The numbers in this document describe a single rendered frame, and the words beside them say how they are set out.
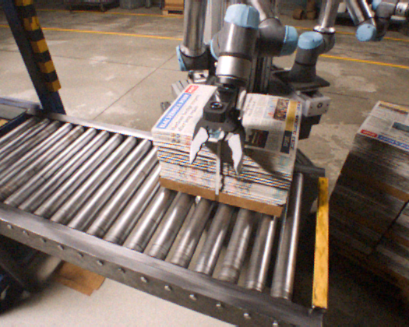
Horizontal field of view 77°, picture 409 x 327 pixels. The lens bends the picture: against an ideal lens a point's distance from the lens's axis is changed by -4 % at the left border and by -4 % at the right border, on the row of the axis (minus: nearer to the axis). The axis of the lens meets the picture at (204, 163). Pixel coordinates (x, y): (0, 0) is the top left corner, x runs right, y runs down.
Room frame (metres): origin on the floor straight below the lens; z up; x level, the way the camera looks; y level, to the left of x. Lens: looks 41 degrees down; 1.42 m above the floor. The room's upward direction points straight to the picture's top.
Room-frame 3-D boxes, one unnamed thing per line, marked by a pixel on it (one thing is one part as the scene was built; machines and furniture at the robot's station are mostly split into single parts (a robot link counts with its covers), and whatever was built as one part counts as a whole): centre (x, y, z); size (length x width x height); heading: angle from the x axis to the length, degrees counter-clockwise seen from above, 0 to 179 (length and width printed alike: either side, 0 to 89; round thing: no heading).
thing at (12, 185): (0.76, 0.61, 0.77); 0.47 x 0.05 x 0.05; 161
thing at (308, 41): (1.44, -0.55, 0.98); 0.13 x 0.12 x 0.14; 133
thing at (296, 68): (1.44, -0.55, 0.87); 0.15 x 0.15 x 0.10
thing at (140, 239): (0.59, 0.12, 0.77); 0.47 x 0.05 x 0.05; 161
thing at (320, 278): (0.42, -0.32, 0.81); 0.43 x 0.03 x 0.02; 161
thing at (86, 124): (0.89, 0.21, 0.74); 1.34 x 0.05 x 0.12; 71
